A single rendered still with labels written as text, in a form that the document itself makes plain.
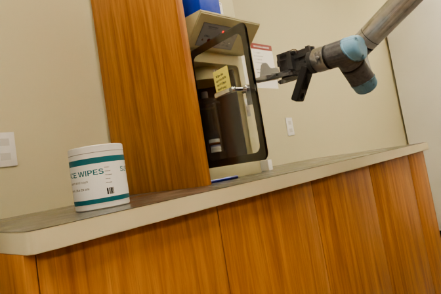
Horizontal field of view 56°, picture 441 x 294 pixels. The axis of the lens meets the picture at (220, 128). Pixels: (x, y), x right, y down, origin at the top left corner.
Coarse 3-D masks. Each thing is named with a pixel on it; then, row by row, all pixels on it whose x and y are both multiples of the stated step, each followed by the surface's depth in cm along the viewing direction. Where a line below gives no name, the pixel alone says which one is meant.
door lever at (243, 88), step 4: (228, 88) 117; (232, 88) 116; (236, 88) 117; (240, 88) 117; (244, 88) 118; (220, 92) 120; (224, 92) 118; (228, 92) 117; (232, 92) 116; (244, 92) 118; (216, 96) 122; (220, 96) 121
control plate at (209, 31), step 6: (204, 24) 139; (210, 24) 141; (216, 24) 143; (204, 30) 141; (210, 30) 143; (216, 30) 145; (222, 30) 147; (198, 36) 141; (204, 36) 143; (210, 36) 145; (198, 42) 143; (204, 42) 144
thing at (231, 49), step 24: (240, 24) 118; (216, 48) 128; (240, 48) 119; (240, 72) 120; (240, 96) 120; (216, 120) 131; (240, 120) 121; (216, 144) 132; (240, 144) 122; (264, 144) 114
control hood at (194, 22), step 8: (192, 16) 138; (200, 16) 136; (208, 16) 139; (216, 16) 141; (224, 16) 144; (232, 16) 147; (192, 24) 138; (200, 24) 138; (224, 24) 146; (232, 24) 148; (248, 24) 154; (256, 24) 157; (192, 32) 139; (248, 32) 156; (256, 32) 159; (192, 40) 140; (192, 48) 143
